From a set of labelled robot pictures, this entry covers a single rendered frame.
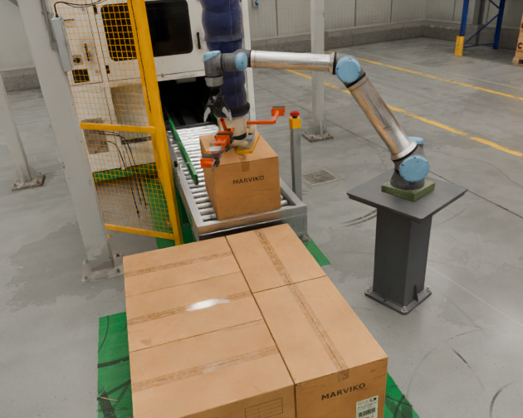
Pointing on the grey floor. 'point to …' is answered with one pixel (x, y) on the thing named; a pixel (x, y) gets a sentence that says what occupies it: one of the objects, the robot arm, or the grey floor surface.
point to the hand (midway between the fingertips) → (217, 123)
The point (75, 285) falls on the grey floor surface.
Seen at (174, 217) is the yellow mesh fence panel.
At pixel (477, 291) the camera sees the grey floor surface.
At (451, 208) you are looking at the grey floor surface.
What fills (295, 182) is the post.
